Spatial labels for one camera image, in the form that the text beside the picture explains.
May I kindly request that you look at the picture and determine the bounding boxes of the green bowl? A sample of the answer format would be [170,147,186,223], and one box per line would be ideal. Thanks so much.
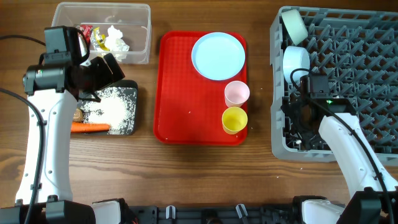
[281,9,308,45]

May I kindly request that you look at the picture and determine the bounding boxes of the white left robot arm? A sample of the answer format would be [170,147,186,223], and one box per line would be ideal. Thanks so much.
[1,26,130,223]

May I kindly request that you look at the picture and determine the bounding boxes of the red snack wrapper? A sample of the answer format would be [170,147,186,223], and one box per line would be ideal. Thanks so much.
[79,24,93,40]

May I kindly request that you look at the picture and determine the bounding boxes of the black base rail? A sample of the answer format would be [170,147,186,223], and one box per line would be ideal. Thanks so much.
[130,204,304,224]

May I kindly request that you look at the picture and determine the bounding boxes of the orange carrot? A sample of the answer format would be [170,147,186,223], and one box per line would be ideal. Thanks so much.
[71,122,110,133]

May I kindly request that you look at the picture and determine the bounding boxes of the light blue bowl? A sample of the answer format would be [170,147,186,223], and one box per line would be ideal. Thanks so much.
[282,46,310,84]

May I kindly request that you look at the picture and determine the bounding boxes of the brown food scrap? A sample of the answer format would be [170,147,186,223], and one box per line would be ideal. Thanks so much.
[73,108,84,123]

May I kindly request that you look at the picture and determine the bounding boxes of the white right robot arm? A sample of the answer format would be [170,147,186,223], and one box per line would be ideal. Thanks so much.
[281,71,397,223]

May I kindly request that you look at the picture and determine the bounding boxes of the light blue plate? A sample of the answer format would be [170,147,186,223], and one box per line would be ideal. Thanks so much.
[191,32,246,81]

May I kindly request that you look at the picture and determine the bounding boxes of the clear plastic waste bin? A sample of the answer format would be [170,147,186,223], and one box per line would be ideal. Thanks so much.
[52,2,152,64]

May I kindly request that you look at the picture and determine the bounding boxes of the yellow plastic cup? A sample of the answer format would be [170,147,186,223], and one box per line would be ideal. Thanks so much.
[221,107,248,134]

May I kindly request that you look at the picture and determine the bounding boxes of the grey dishwasher rack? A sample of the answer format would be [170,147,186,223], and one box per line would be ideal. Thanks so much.
[270,7,397,166]

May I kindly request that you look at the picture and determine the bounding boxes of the black food waste tray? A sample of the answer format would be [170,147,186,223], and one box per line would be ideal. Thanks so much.
[71,80,138,136]

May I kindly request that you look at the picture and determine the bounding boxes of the red plastic tray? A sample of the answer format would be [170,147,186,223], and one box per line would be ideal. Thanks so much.
[154,30,248,146]

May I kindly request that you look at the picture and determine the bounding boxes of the yellow clear candy wrapper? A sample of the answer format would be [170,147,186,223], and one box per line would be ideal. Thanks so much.
[90,27,110,55]

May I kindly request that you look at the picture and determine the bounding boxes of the white rice grains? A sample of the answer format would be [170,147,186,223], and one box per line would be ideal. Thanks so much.
[77,86,137,135]

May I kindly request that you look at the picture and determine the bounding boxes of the white tissue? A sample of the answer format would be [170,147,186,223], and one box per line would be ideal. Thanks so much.
[105,26,130,62]

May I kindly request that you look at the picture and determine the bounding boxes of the pink plastic cup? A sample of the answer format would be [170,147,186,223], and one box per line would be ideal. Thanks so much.
[224,81,250,107]

